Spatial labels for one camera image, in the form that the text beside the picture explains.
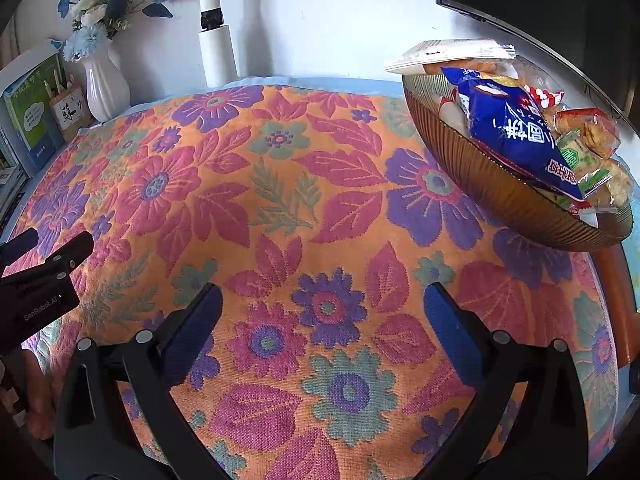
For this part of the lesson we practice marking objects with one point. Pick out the blue snack chip bag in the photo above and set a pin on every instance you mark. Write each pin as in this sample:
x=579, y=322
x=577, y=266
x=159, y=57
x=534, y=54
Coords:
x=505, y=122

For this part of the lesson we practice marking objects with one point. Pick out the amber ribbed glass bowl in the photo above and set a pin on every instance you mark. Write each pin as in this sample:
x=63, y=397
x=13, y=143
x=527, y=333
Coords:
x=503, y=194

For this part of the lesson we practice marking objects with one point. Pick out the orange cake package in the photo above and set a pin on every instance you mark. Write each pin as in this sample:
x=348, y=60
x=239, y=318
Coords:
x=613, y=188

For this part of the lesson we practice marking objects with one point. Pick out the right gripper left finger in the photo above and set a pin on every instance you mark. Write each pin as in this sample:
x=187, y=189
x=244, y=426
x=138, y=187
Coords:
x=94, y=438

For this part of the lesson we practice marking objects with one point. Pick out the stack of books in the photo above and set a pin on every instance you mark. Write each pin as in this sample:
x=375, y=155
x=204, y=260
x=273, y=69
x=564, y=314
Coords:
x=13, y=178

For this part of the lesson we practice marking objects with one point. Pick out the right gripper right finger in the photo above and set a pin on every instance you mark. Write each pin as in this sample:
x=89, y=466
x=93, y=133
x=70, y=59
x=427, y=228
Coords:
x=527, y=418

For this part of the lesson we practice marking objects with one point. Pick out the red orange biscuit packet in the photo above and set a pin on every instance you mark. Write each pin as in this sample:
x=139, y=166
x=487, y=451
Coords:
x=598, y=131

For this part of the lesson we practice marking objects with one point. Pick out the clear bread package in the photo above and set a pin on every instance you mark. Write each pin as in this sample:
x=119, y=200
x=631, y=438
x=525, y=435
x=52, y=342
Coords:
x=435, y=52

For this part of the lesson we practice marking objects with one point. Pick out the floral woven tablecloth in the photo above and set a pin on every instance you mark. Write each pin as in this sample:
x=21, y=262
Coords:
x=322, y=218

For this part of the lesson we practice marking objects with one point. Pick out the blue artificial flowers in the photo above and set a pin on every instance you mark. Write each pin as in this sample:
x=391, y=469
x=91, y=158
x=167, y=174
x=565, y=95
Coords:
x=97, y=22

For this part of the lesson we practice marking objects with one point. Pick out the black monitor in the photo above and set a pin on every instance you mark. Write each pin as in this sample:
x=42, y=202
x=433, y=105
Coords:
x=599, y=38

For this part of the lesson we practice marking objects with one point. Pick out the blue green book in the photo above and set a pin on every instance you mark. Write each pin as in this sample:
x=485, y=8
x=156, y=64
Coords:
x=27, y=123

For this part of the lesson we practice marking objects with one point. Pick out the white ribbed vase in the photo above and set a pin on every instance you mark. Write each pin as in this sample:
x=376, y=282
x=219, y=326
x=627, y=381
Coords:
x=107, y=91

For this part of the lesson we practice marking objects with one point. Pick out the red striped bread bag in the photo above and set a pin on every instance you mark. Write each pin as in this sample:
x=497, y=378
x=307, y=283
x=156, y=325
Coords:
x=543, y=97

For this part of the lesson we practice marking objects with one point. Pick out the person left hand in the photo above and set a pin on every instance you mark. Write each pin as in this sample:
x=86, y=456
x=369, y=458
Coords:
x=23, y=365

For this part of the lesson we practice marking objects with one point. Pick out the white green snack packet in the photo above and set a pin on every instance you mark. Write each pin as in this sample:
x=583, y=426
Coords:
x=588, y=167

